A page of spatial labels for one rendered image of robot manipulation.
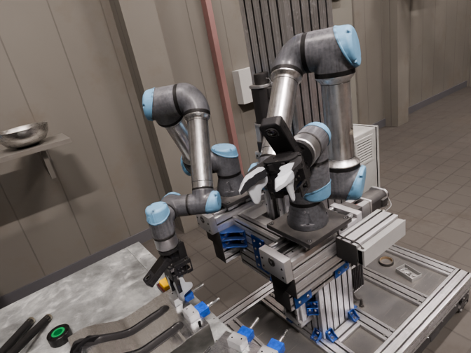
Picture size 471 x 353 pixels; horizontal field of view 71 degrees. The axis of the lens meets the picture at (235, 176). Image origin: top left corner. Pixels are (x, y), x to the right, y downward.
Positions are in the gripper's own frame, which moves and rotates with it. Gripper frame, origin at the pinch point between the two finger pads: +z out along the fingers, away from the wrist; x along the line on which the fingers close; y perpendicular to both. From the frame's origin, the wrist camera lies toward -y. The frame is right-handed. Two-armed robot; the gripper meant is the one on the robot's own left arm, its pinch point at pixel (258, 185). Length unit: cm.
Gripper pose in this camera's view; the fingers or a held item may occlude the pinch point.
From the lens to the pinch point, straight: 57.7
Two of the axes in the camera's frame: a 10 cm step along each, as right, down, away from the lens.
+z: -4.7, 4.1, -7.8
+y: 3.0, 9.1, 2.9
